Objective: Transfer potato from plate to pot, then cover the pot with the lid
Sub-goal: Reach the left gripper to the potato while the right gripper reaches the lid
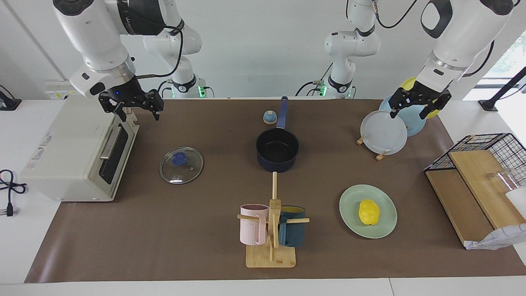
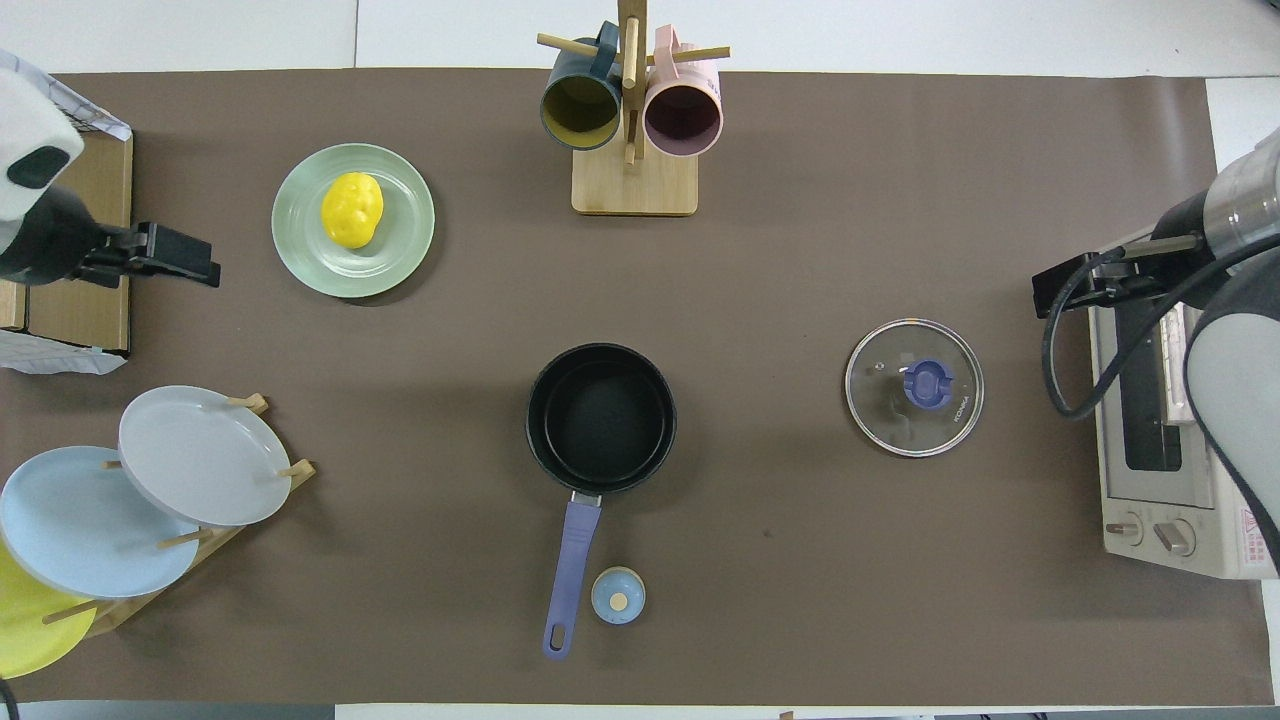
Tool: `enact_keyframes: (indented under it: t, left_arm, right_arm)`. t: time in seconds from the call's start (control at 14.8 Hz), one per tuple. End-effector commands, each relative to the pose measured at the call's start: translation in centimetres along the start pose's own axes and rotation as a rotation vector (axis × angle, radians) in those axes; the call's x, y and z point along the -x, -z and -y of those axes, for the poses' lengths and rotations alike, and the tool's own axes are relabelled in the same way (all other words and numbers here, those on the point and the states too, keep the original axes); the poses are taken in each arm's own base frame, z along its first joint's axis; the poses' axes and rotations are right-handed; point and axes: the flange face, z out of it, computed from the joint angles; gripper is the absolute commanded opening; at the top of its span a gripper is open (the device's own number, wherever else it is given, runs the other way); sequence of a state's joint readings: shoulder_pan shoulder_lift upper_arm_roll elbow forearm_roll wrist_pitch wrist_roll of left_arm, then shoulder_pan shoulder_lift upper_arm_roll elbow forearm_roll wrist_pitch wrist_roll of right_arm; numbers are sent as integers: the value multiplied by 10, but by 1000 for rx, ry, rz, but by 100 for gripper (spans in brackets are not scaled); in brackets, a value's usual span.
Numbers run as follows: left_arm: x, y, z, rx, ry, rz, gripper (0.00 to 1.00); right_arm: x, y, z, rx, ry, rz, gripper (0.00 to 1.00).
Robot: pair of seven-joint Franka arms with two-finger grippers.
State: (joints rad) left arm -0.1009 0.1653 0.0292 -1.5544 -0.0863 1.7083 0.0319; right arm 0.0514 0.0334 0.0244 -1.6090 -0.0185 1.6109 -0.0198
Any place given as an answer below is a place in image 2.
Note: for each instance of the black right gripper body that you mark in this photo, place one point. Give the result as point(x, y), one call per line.
point(1125, 280)

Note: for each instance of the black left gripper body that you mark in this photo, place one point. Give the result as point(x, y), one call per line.
point(120, 250)

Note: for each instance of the glass lid purple knob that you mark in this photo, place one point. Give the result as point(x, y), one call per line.
point(930, 386)

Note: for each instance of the yellow potato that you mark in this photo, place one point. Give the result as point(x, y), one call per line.
point(352, 210)

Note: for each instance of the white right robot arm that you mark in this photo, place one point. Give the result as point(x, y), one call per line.
point(1240, 380)

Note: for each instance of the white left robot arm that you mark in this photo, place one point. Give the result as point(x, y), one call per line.
point(30, 120)

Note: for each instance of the pale green plate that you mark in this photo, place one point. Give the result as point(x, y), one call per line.
point(300, 255)

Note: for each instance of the grey plate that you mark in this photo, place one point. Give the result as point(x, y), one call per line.
point(200, 455)

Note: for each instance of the light blue plate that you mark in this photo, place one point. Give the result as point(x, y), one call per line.
point(80, 530)

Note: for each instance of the wooden plate rack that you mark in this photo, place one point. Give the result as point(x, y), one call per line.
point(110, 616)

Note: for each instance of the yellow plate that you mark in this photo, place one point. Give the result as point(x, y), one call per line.
point(25, 630)

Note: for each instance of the brown wooden board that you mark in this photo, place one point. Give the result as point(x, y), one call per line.
point(100, 190)

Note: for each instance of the light wooden board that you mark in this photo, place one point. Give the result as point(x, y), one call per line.
point(12, 305)

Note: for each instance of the beige toaster oven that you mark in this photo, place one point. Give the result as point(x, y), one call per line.
point(1160, 500)

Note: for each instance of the brown table mat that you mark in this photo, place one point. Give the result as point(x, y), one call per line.
point(800, 250)

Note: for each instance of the pink ribbed mug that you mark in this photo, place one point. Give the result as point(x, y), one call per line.
point(683, 118)

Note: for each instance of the dark blue mug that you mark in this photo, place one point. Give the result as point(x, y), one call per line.
point(580, 110)

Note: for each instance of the wooden mug tree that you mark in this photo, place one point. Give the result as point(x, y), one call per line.
point(635, 190)

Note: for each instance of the small blue round cap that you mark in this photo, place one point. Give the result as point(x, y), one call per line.
point(618, 596)

